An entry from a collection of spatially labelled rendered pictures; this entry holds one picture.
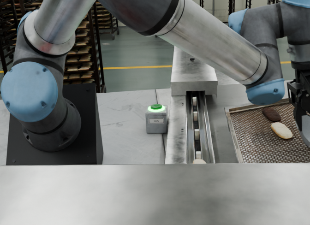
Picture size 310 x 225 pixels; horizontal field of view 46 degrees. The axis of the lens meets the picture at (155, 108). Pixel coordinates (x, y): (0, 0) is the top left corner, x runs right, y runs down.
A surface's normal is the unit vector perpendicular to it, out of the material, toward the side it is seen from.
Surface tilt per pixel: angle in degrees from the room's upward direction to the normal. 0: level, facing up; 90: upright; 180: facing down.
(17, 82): 52
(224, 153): 0
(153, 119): 90
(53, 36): 130
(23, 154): 45
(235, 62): 116
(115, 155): 0
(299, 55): 97
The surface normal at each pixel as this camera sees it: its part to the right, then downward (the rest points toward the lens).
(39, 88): 0.00, -0.28
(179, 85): -0.07, 0.38
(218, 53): 0.31, 0.71
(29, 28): -0.22, -0.18
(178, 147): -0.05, -0.93
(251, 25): -0.48, -0.34
